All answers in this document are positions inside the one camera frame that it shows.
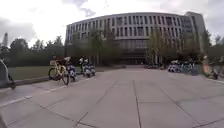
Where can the row of parked bicycles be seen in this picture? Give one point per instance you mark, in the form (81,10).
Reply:
(181,66)

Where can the blue white scooter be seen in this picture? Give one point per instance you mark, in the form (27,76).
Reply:
(70,69)

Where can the distant tower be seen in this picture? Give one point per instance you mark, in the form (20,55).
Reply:
(5,39)

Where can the yellow bicycle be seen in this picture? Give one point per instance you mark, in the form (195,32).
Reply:
(59,72)

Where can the parked scooter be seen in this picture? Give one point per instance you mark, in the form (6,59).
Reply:
(86,69)
(92,69)

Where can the grass lawn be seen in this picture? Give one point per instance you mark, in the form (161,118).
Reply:
(30,71)

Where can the row of dark trees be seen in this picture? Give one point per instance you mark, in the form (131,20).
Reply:
(40,53)

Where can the concrete kerb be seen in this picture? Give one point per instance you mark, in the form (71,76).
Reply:
(31,80)

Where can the large curved grey building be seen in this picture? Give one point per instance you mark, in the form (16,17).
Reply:
(133,33)

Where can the grey concrete slab plaza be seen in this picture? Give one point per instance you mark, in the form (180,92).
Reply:
(133,100)

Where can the dark scooter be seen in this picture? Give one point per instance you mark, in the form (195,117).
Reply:
(213,73)

